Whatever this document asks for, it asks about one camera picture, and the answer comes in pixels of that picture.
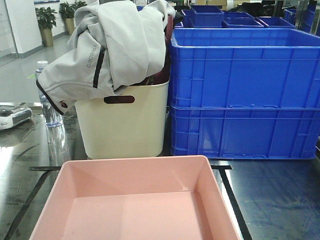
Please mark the pink plastic bin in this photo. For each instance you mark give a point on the pink plastic bin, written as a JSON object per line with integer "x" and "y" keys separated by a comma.
{"x": 149, "y": 198}

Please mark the small blue bin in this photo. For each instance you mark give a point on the small blue bin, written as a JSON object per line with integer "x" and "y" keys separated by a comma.
{"x": 206, "y": 16}
{"x": 274, "y": 22}
{"x": 234, "y": 22}

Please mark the cream plastic basket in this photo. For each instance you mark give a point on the cream plastic basket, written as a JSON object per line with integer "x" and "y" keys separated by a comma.
{"x": 125, "y": 130}

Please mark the dark red garment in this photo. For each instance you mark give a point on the dark red garment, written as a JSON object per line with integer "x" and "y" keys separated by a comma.
{"x": 156, "y": 79}

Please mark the large blue crate upper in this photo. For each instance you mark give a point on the large blue crate upper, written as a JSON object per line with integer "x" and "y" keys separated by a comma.
{"x": 244, "y": 67}

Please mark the large blue crate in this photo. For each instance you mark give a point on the large blue crate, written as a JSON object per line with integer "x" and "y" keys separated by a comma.
{"x": 244, "y": 67}
{"x": 245, "y": 133}

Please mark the large blue crate lower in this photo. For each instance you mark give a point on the large blue crate lower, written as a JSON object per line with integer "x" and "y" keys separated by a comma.
{"x": 245, "y": 133}

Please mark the grey jacket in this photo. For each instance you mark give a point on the grey jacket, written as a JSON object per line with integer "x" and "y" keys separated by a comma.
{"x": 114, "y": 45}

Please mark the clear water bottle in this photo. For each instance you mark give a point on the clear water bottle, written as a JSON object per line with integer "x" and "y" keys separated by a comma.
{"x": 51, "y": 117}

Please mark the silver handheld device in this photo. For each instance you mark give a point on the silver handheld device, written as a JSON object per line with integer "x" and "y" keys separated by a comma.
{"x": 13, "y": 115}

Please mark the potted plant gold pot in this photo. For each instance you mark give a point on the potted plant gold pot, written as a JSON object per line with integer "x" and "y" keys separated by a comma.
{"x": 46, "y": 19}

